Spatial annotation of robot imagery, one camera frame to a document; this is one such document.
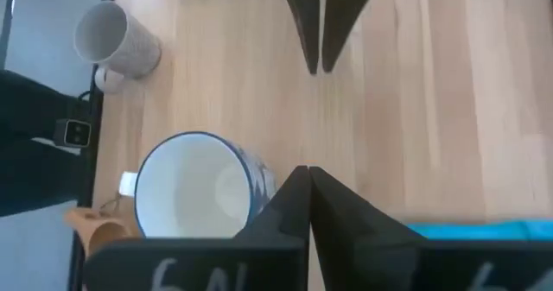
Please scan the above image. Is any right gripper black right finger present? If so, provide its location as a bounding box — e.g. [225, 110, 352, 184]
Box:
[308, 166, 553, 291]

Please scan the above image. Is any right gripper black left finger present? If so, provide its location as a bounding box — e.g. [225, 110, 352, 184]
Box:
[84, 165, 312, 291]

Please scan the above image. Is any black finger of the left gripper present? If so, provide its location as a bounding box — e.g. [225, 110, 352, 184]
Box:
[321, 0, 388, 73]
[278, 0, 323, 76]

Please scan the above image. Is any blue white floral mug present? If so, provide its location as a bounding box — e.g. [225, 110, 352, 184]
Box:
[118, 130, 277, 239]

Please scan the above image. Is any wooden cup with handle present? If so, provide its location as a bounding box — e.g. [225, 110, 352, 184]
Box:
[63, 207, 142, 257]

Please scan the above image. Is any grey patterned mug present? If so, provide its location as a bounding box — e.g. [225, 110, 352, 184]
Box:
[73, 0, 163, 94]

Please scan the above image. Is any wooden shelf with black legs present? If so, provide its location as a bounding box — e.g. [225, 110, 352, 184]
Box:
[166, 0, 553, 240]

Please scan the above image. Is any turquoise cloth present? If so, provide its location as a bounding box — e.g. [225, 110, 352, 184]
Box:
[405, 219, 553, 243]

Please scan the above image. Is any black aluminium table frame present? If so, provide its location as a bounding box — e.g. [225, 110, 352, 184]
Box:
[68, 0, 118, 291]

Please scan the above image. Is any small grey depth camera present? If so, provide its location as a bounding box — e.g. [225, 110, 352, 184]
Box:
[52, 117, 92, 149]

